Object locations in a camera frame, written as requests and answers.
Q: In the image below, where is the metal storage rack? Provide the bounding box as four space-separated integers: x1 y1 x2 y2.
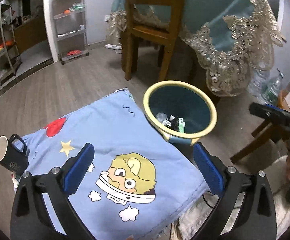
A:
0 3 22 85

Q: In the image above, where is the yellow rimmed blue trash bin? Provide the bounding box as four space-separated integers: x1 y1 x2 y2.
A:
143 80 217 145

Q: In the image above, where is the teal lace tablecloth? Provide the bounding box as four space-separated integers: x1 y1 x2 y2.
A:
108 0 283 97

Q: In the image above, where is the grey wheeled shelf cart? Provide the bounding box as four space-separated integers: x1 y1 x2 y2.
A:
52 0 89 65

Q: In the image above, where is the white power strip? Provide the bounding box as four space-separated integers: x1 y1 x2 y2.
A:
104 44 122 50

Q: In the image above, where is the wooden chair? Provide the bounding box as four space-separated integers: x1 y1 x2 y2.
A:
125 0 185 81

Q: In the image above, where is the black mug white inside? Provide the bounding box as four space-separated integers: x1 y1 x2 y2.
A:
0 134 29 176

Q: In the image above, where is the trash pile inside bin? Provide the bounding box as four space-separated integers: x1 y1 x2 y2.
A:
155 113 186 133

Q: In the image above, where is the clear plastic water bottle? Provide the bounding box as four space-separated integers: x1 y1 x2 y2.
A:
247 69 284 106

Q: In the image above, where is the blue cartoon cloth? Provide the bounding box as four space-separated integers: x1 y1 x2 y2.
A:
17 88 208 239

